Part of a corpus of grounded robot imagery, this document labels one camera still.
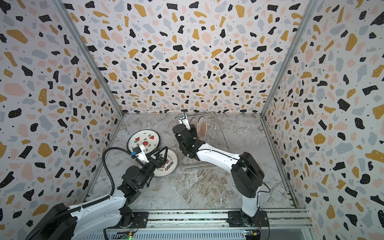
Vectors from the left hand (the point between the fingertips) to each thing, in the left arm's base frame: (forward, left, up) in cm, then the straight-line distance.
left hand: (163, 147), depth 74 cm
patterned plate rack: (+1, 0, -22) cm, 22 cm away
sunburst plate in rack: (+23, -20, -14) cm, 34 cm away
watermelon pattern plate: (+22, +18, -23) cm, 36 cm away
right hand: (+15, -10, +2) cm, 18 cm away
